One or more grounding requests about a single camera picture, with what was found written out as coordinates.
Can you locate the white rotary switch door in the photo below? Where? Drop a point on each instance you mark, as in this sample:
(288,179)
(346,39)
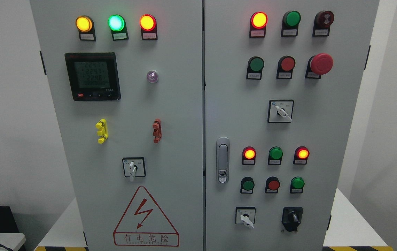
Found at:
(134,167)

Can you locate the green lit indicator light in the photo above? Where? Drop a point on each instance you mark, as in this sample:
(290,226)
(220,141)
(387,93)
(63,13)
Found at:
(117,25)

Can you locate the yellow indicator light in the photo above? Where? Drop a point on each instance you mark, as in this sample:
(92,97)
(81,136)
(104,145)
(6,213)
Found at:
(85,26)

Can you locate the red terminal clip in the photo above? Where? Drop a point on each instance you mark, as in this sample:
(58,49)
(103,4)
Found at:
(157,130)

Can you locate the red lit indicator lower left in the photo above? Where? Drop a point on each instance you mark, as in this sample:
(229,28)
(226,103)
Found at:
(248,156)

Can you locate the small clear lamp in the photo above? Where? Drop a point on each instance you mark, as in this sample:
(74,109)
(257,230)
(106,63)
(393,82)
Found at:
(152,76)

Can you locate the green push button lower left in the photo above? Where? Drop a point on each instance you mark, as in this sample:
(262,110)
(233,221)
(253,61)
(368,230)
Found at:
(247,185)

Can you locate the green push button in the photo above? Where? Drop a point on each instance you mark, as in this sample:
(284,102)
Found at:
(297,185)
(247,185)
(254,68)

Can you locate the green indicator lower middle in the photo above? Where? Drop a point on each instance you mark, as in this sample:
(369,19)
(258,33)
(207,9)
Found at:
(275,156)

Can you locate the green push button upper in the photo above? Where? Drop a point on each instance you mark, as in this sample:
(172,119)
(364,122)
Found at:
(254,68)

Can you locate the grey left cabinet door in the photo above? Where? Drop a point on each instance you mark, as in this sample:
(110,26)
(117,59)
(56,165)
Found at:
(174,166)

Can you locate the grey cabinet door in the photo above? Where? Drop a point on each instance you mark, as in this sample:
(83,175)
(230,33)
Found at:
(237,108)
(174,166)

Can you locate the red push button lower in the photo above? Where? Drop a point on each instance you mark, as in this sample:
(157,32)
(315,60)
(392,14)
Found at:
(272,185)

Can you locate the red push button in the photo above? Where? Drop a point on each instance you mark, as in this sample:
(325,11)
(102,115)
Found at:
(272,185)
(286,65)

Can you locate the yellow terminal clip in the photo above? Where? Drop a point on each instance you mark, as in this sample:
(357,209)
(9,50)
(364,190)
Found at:
(102,131)

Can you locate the grey right cabinet door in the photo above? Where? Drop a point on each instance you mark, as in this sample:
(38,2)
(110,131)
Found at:
(237,108)

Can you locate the red lit indicator lower right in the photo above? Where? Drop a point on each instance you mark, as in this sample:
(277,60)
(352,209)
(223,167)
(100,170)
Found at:
(301,155)

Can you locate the red push button upper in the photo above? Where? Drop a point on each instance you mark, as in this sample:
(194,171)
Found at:
(286,65)

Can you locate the red danger warning sticker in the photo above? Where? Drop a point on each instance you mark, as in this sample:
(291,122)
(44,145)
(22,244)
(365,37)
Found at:
(145,224)

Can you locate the green push button lower right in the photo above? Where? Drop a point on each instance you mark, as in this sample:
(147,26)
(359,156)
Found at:
(297,185)

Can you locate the red lit indicator light left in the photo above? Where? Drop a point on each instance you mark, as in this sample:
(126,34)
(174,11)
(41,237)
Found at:
(148,26)

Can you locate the black digital power meter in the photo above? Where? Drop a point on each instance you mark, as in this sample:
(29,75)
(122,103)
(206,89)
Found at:
(93,76)

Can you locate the red lit indicator top right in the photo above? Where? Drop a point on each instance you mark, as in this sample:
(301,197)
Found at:
(258,24)

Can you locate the red emergency stop button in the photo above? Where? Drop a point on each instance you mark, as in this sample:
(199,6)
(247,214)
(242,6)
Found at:
(319,65)

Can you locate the green indicator top right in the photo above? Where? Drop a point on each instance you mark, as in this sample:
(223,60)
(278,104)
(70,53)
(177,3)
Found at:
(290,24)

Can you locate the dark red buzzer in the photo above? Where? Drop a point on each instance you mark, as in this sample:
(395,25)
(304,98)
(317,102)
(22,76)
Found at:
(322,23)

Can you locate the white box lower left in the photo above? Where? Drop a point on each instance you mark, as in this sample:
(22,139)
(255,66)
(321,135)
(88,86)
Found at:
(12,240)

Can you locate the silver door lock handle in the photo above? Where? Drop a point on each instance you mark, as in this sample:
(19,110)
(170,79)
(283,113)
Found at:
(222,159)

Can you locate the white rotary switch upper right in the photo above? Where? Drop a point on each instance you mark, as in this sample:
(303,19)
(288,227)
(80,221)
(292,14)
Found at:
(280,111)

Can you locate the white rotary switch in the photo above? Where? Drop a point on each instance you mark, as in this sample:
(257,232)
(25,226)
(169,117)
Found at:
(245,216)
(280,111)

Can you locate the white rotary switch bottom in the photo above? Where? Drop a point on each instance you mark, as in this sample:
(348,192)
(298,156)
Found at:
(245,216)

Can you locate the black rotary switch bottom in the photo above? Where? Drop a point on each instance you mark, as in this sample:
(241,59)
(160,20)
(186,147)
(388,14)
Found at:
(291,218)

